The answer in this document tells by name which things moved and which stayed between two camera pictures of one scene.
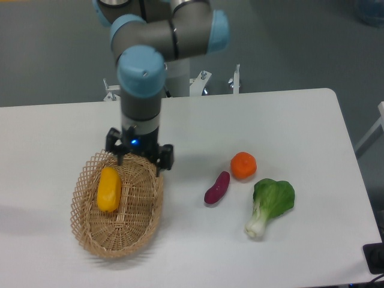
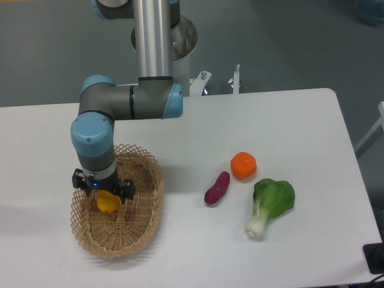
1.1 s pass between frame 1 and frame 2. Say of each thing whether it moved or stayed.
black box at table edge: stayed
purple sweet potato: stayed
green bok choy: stayed
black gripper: moved
